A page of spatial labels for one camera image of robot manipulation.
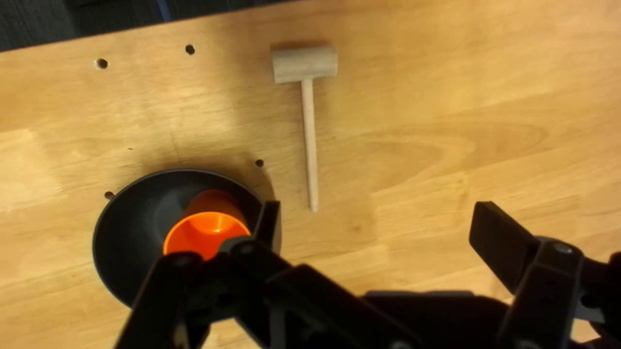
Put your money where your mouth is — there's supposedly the orange plastic cup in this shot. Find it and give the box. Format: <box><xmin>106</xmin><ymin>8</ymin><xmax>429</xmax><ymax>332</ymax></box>
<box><xmin>161</xmin><ymin>188</ymin><xmax>254</xmax><ymax>264</ymax></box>

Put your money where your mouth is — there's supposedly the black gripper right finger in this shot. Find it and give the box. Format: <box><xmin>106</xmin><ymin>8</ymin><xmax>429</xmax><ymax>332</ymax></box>
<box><xmin>467</xmin><ymin>198</ymin><xmax>621</xmax><ymax>349</ymax></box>

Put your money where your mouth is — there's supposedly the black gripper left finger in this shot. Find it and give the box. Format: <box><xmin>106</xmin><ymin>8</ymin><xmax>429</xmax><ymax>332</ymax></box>
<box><xmin>114</xmin><ymin>198</ymin><xmax>415</xmax><ymax>349</ymax></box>

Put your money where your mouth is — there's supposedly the blue cable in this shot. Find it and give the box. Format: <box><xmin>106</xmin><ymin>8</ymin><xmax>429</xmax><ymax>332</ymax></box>
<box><xmin>153</xmin><ymin>0</ymin><xmax>174</xmax><ymax>22</ymax></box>

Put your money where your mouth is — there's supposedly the dark grey bowl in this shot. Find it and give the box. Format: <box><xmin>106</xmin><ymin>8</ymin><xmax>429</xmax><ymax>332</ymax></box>
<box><xmin>91</xmin><ymin>169</ymin><xmax>281</xmax><ymax>311</ymax></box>

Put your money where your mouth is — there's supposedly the small wooden mallet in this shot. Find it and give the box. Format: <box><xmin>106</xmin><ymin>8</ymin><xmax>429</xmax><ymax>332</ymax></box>
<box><xmin>269</xmin><ymin>43</ymin><xmax>339</xmax><ymax>216</ymax></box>

